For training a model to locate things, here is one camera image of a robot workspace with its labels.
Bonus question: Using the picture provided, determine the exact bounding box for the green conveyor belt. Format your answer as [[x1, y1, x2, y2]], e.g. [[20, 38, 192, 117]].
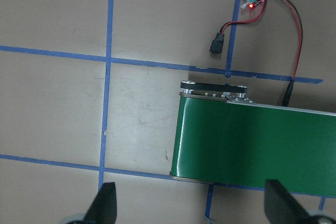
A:
[[170, 81, 335, 197]]

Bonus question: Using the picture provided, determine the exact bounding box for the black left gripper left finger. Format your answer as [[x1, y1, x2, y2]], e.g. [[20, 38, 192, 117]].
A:
[[60, 182, 117, 224]]

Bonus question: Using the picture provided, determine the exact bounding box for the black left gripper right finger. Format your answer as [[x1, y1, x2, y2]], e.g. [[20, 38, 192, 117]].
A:
[[264, 179, 335, 224]]

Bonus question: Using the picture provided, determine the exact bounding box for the red black motor cable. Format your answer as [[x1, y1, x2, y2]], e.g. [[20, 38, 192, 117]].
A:
[[209, 0, 304, 107]]

